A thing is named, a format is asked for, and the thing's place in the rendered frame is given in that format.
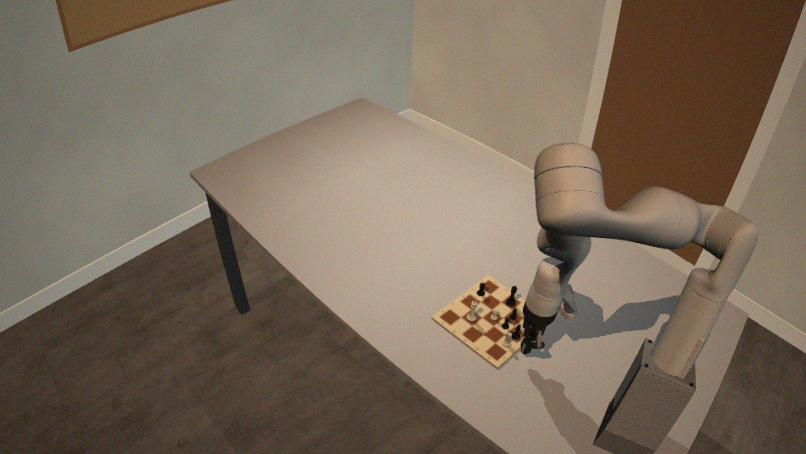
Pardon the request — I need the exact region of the brown and cream chessboard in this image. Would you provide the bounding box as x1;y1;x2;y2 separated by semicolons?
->
431;275;525;368

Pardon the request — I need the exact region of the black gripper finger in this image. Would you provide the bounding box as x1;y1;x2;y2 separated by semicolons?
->
520;317;529;348
521;323;545;353

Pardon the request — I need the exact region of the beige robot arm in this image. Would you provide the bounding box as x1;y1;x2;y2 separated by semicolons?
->
526;143;758;379

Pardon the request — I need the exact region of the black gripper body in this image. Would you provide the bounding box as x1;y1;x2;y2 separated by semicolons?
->
523;301;558;337

